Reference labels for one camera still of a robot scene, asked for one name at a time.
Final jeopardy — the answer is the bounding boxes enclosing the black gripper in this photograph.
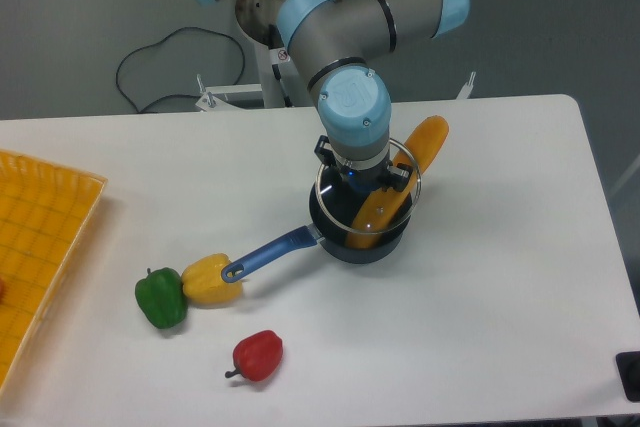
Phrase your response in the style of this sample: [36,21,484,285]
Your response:
[314,135,411,192]

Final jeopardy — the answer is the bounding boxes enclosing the glass pot lid blue knob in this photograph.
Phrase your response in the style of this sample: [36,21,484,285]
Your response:
[310,136,423,238]

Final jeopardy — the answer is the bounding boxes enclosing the dark blue saucepan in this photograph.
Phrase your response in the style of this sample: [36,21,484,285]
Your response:
[221,167,421,283]

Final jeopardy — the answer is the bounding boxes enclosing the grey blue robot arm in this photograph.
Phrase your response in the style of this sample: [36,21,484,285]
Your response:
[199,0,470,191]

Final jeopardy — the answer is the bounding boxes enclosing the long yellow squash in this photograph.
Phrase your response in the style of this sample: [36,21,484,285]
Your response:
[345,116,449,249]

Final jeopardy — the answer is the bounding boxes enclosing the yellow bell pepper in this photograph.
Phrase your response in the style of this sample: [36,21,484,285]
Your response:
[181,253,243,305]

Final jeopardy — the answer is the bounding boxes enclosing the red bell pepper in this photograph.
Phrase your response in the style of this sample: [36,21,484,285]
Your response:
[225,330,284,382]

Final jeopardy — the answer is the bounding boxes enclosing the green bell pepper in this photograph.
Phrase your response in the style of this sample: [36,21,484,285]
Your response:
[134,267,188,330]

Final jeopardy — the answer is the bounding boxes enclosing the yellow plastic basket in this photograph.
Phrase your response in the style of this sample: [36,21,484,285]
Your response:
[1,150,108,390]

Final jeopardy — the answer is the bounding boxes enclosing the black device at table edge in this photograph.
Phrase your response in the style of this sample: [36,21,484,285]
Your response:
[615,351,640,403]

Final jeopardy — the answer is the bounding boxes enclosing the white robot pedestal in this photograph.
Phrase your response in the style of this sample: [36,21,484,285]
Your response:
[234,0,346,109]

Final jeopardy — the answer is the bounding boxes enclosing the white metal base frame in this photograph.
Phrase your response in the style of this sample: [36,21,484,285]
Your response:
[194,70,478,112]

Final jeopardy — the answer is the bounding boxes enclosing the black cable on floor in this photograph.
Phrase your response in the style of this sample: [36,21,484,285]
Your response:
[115,27,247,115]

